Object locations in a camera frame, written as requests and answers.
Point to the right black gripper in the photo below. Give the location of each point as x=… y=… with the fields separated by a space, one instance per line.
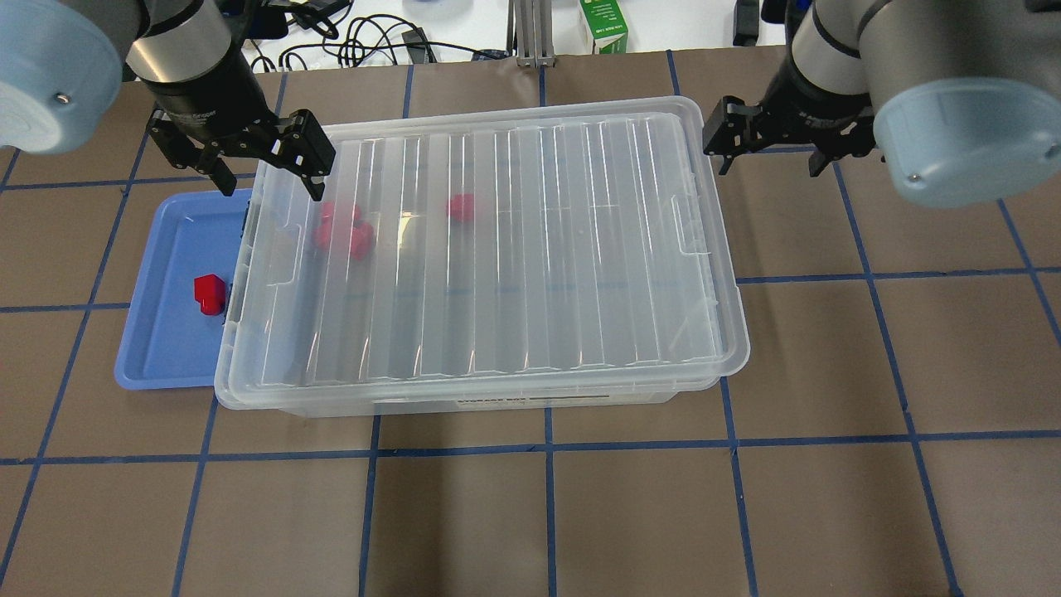
x=806 y=106

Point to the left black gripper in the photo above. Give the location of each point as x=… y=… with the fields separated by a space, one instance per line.
x=209 y=98

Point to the red block lone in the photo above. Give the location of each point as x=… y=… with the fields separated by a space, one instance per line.
x=209 y=292

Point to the clear plastic box lid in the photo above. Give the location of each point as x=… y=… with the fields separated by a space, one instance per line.
x=489 y=249

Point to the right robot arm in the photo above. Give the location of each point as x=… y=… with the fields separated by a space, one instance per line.
x=960 y=97

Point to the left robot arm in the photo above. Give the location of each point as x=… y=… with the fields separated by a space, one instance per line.
x=63 y=64

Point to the red block top cluster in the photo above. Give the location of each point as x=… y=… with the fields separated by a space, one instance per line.
x=331 y=212

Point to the red block middle cluster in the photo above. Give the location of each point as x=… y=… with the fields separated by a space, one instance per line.
x=331 y=238

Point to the blue plastic tray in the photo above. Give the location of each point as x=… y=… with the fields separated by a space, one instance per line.
x=168 y=342

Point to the red block far corner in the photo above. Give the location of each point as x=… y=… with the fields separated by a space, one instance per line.
x=461 y=207

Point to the green milk carton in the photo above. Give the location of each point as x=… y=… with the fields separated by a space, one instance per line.
x=604 y=27

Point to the aluminium frame post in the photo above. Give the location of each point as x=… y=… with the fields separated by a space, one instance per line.
x=530 y=33

